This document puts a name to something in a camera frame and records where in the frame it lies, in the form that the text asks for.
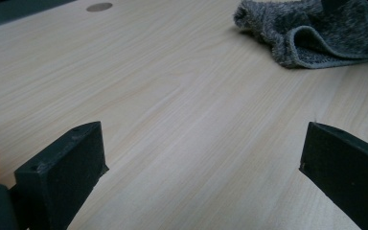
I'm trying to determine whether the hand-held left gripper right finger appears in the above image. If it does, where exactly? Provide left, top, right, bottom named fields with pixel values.
left=299, top=122, right=368, bottom=230

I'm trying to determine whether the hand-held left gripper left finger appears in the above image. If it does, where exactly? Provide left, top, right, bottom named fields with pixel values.
left=13, top=121, right=109, bottom=230

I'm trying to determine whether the gray fluffy cloth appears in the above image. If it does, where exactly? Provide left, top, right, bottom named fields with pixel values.
left=233, top=0, right=368, bottom=70

